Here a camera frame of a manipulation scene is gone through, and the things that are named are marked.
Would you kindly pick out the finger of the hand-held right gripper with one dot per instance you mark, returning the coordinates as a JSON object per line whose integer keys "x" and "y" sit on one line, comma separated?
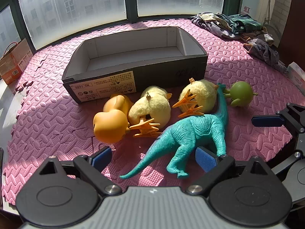
{"x": 289, "y": 162}
{"x": 265, "y": 121}

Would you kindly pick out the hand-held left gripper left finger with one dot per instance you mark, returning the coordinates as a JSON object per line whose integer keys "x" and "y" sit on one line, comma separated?
{"x": 103, "y": 158}

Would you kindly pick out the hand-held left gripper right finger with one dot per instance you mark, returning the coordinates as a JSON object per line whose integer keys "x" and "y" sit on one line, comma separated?
{"x": 204, "y": 158}

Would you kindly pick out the teal plastic dinosaur toy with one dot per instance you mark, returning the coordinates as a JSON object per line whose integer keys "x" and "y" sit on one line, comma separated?
{"x": 195, "y": 128}

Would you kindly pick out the orange rubber duck toy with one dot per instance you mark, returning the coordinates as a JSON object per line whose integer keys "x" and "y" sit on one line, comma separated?
{"x": 109, "y": 124}

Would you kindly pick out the green round alien toy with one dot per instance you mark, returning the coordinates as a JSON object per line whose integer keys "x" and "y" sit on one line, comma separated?
{"x": 243, "y": 93}

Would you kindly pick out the white carton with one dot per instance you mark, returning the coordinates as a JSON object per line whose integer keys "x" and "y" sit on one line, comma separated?
{"x": 297, "y": 74}

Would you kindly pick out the pink foam mat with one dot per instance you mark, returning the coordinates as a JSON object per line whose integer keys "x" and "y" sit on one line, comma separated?
{"x": 47, "y": 124}

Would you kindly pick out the yellow plush chick toy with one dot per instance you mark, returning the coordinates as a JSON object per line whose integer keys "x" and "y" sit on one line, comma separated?
{"x": 152, "y": 107}
{"x": 202, "y": 93}

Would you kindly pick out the grey patterned cloth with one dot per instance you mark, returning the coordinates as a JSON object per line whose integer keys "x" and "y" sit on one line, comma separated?
{"x": 266, "y": 52}

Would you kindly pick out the black cardboard shoebox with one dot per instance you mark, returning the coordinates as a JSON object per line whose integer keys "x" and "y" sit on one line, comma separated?
{"x": 154, "y": 76}

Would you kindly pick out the pile of checked clothes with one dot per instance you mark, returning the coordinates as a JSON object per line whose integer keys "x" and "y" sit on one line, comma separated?
{"x": 228, "y": 23}

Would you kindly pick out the brown paper bag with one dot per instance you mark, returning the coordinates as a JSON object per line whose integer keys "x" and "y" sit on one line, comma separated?
{"x": 12, "y": 66}

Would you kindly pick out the dark green window frame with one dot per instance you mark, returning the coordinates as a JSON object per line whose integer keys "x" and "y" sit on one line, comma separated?
{"x": 131, "y": 0}

